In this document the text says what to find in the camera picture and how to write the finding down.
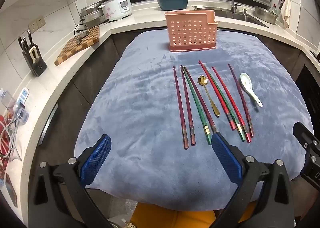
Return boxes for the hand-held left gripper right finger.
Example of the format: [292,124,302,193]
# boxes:
[211,132,297,228]

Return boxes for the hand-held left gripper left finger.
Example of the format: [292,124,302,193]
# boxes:
[29,134,112,228]

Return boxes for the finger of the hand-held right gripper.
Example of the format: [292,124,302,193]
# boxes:
[293,122,320,159]

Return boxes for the green chopstick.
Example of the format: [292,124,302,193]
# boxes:
[207,72,247,142]
[184,66,212,145]

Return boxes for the purple chopstick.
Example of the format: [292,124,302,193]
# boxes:
[185,67,218,134]
[228,63,255,137]
[180,65,196,146]

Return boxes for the white ceramic spoon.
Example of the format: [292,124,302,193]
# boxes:
[240,72,264,107]

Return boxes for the gold flower spoon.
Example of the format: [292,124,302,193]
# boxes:
[198,75,221,118]

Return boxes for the pink perforated utensil holder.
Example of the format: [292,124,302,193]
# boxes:
[164,10,218,53]

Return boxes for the person's yellow clothing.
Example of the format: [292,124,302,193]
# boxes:
[130,201,258,228]

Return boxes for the blue-grey plush blanket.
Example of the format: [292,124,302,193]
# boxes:
[74,29,314,212]

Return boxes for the white power strip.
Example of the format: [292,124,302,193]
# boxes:
[16,87,30,109]

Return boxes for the black knife block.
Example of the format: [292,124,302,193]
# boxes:
[17,30,48,77]

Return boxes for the checkered wooden cutting board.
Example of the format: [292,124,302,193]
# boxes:
[54,26,100,66]

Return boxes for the white towel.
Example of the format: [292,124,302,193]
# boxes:
[280,0,293,29]

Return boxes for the steel colander bowl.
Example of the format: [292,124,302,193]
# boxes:
[254,5,279,24]

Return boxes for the stainless steel sink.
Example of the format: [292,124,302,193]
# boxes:
[192,5,270,29]

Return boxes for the steel steamer pot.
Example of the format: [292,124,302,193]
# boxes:
[79,3,107,25]

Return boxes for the white rice cooker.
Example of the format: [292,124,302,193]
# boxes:
[99,0,133,22]

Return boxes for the blue and yellow basin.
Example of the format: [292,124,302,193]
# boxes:
[154,0,190,11]

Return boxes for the white cables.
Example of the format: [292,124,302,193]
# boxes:
[0,108,24,161]

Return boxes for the cream handled scissors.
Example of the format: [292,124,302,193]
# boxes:
[29,46,40,64]

